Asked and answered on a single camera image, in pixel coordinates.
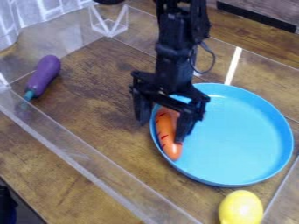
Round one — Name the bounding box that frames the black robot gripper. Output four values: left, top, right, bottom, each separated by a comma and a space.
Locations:
129, 44, 210, 143

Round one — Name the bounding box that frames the purple toy eggplant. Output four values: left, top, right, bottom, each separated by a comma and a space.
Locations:
22, 55, 61, 101

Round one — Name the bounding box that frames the clear acrylic enclosure wall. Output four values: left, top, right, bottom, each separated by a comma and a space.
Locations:
0, 5, 299, 224

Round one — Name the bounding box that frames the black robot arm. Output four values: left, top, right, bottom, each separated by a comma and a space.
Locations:
130, 0, 210, 143

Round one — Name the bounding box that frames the clear acrylic corner bracket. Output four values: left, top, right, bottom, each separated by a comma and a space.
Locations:
88, 4, 128, 38

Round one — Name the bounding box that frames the orange toy carrot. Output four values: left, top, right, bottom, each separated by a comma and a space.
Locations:
154, 107, 182, 160

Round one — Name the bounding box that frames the yellow toy lemon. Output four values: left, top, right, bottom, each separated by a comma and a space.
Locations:
218, 190, 264, 224

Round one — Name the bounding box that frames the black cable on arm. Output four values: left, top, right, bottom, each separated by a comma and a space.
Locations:
189, 40, 217, 75

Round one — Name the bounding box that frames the blue plastic plate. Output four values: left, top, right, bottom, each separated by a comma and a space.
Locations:
149, 82, 294, 188

